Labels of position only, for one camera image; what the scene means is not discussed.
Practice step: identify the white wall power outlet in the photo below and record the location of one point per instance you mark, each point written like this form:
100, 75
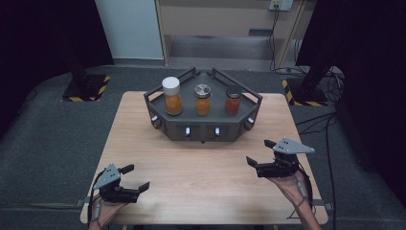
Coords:
281, 4

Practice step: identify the person's left hand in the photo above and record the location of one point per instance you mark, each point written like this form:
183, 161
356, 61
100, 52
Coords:
105, 212

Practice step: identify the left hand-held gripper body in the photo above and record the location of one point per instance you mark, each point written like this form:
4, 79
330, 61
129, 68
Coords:
118, 194

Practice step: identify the white panel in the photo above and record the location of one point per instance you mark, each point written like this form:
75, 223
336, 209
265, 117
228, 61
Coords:
130, 28

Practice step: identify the black stand with striped base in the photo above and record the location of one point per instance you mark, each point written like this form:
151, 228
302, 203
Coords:
84, 87
308, 92

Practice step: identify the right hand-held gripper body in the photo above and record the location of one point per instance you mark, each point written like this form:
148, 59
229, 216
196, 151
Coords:
281, 167

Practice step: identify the person's right hand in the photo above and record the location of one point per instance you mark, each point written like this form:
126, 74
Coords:
295, 188

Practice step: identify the black curtain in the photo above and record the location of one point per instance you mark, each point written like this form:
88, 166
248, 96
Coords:
41, 38
373, 64

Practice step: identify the white lid spice jar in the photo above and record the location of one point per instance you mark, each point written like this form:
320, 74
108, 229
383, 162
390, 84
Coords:
174, 105

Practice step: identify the silver lid spice jar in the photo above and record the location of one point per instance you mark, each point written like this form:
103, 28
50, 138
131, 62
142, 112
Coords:
203, 107

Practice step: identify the light wooden cabinet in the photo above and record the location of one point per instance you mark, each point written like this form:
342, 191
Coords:
210, 19

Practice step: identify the dark grey corner spice rack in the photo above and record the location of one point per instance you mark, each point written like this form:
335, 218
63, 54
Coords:
204, 123

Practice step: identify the black lid spice jar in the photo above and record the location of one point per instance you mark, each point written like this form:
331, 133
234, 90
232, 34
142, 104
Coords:
233, 107

